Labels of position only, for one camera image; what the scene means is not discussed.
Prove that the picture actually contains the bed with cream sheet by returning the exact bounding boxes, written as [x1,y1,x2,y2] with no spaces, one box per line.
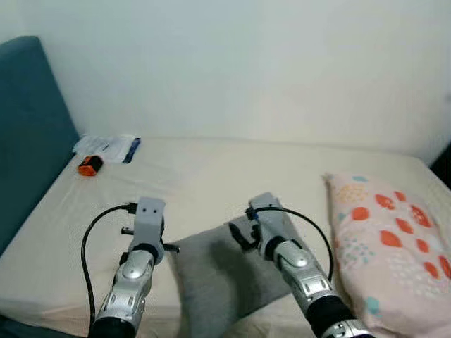
[0,135,451,338]

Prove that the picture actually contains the white plastic packet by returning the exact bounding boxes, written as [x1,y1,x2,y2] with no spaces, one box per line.
[73,134,135,164]

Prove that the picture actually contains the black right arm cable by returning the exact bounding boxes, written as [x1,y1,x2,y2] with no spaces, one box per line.
[247,206,335,282]

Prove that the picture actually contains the teal upholstered headboard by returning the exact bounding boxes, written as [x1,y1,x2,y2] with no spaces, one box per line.
[0,35,80,258]

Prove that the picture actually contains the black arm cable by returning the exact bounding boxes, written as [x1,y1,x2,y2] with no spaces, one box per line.
[247,206,335,282]
[80,202,138,332]

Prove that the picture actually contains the grey woven pillow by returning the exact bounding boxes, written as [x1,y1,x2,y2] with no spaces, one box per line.
[168,215,311,338]

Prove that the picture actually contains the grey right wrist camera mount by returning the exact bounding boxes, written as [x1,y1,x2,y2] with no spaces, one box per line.
[247,192,300,244]

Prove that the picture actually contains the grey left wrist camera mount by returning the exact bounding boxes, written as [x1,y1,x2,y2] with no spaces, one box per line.
[131,197,167,247]

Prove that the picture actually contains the dark blue flat packet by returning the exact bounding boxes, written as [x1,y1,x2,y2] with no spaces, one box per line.
[122,138,142,164]

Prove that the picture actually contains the pink pillow with orange spots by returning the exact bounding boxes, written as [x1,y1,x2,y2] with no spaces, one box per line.
[324,173,451,338]

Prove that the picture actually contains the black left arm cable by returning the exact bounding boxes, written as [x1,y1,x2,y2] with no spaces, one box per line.
[80,202,138,332]

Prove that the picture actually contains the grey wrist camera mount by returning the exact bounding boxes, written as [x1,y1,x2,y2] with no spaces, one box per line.
[131,197,167,247]
[247,192,300,244]

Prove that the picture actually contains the orange and black small device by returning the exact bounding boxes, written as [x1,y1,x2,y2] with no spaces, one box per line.
[77,156,105,177]

